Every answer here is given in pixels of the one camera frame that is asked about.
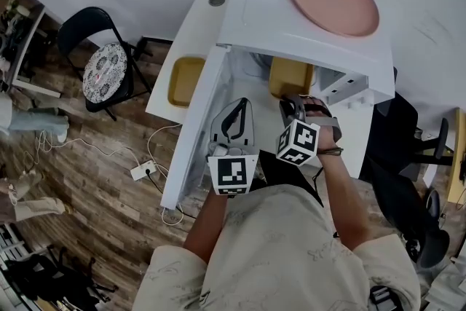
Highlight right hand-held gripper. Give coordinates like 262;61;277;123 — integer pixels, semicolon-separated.
275;94;344;167

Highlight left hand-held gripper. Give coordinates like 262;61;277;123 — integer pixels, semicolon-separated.
205;97;261;197

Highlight yellow tray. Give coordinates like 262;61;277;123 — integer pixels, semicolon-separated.
166;55;208;109
268;56;316;101

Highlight white microwave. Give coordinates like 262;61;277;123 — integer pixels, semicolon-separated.
159;0;396;210

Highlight person's right forearm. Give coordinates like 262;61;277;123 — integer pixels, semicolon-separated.
315;151;374;252

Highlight person's left forearm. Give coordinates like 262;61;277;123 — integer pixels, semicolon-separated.
181;189;230;265

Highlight person's right hand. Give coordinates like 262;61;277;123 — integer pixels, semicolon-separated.
303;98;342;155

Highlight brown wrist band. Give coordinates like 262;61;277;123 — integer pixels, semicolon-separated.
316;146;345;157

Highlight person's black trousers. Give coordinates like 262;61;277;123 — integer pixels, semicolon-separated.
250;151;325;208

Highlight white power strip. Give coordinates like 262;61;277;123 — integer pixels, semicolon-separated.
130;159;158;181

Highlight pink plate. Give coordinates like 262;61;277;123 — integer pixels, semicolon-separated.
288;0;381;39

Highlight black office chair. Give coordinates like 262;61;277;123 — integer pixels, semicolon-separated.
360;65;456;269

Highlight person's cream shirt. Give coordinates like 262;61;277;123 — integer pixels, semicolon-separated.
131;184;422;311

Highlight patterned round seat cushion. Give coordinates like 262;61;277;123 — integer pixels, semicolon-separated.
82;42;128;103

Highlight light wooden desk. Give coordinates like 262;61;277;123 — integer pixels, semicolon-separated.
446;108;466;205

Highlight black folding chair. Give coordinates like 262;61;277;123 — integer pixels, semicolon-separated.
57;6;153;122

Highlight black harness buckle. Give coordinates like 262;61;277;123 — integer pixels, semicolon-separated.
369;286;398;311

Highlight white side table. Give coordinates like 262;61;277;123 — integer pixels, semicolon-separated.
0;0;61;99

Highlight black swivel chair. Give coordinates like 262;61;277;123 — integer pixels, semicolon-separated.
7;245;118;311

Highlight flowers in white vase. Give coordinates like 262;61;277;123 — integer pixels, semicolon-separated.
3;0;30;17

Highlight white power strip cable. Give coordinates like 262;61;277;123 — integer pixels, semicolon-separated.
23;129;138;172

